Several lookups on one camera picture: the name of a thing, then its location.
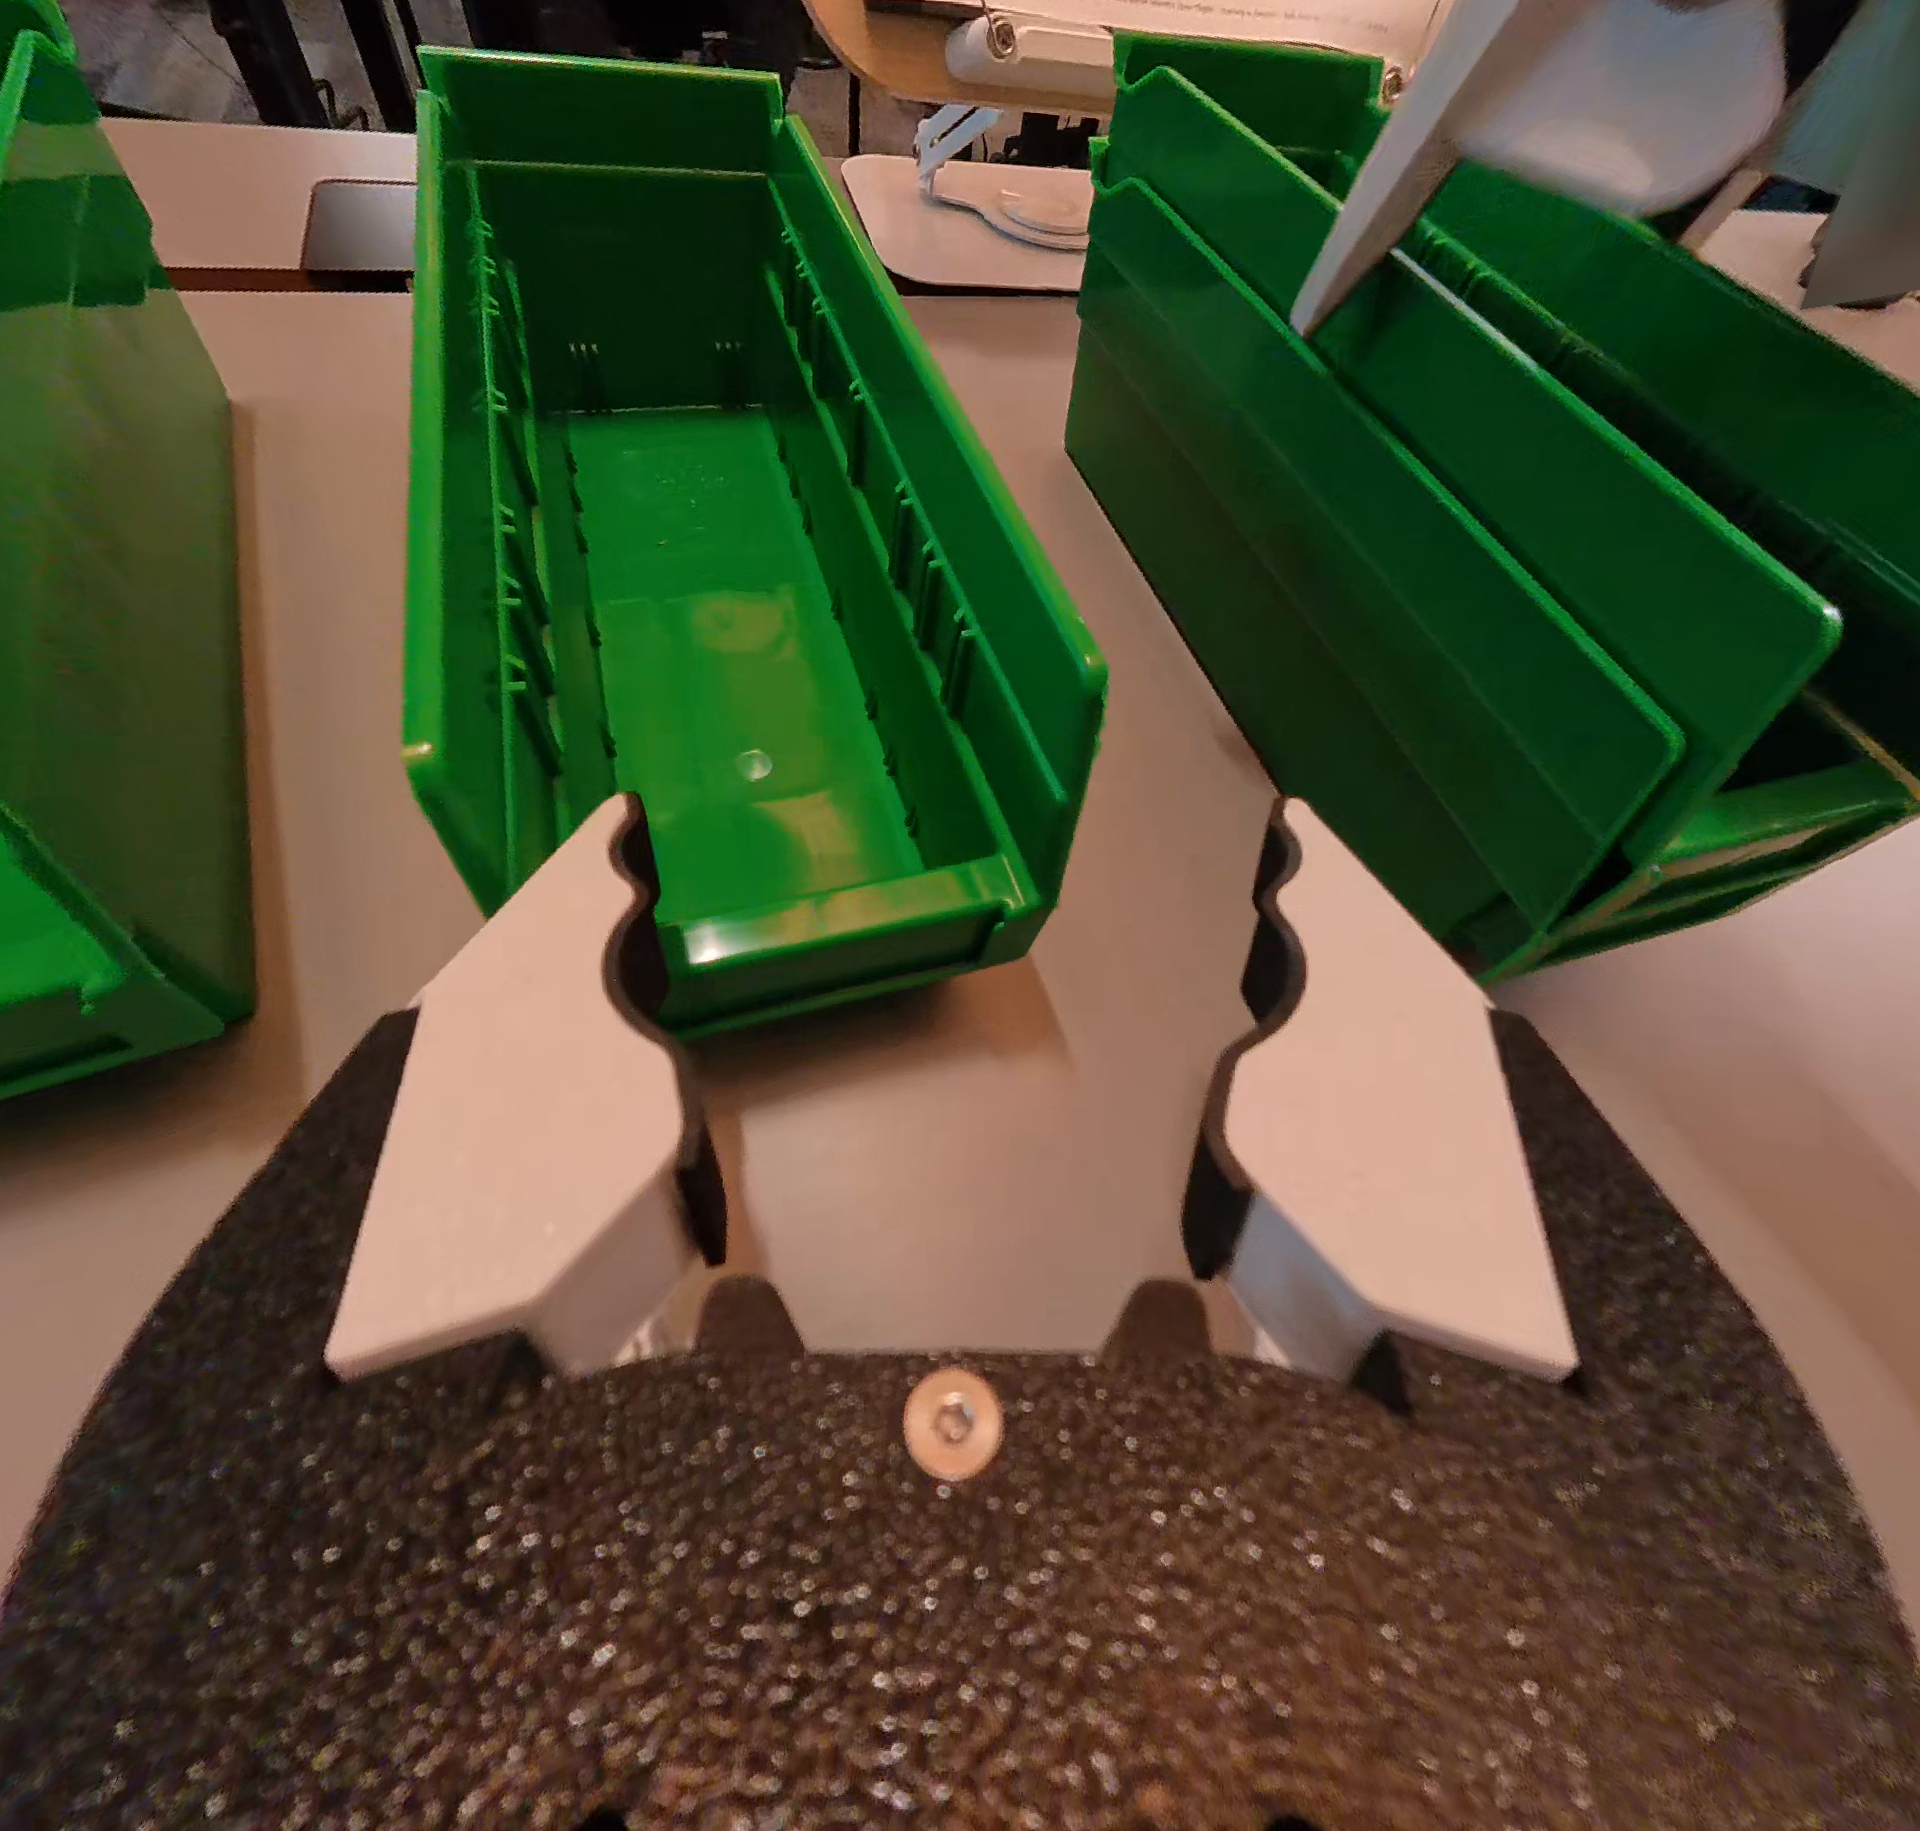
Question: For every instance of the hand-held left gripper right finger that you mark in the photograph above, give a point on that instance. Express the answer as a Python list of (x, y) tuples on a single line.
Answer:
[(1397, 1157)]

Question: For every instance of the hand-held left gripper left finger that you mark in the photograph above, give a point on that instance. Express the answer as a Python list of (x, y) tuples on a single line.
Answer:
[(495, 1157)]

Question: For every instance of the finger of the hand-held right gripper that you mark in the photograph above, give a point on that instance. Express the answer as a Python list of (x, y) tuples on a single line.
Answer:
[(1442, 107)]

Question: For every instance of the green plastic bin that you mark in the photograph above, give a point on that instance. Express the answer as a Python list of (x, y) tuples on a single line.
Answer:
[(722, 632), (122, 587), (1322, 587), (1502, 452)]

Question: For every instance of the grey desk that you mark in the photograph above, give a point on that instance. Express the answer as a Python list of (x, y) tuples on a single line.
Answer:
[(1155, 812)]

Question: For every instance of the white stand base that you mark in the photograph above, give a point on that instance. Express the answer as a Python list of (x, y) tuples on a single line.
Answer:
[(930, 234)]

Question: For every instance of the wooden board stand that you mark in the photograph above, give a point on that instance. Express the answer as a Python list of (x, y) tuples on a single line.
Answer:
[(840, 31)]

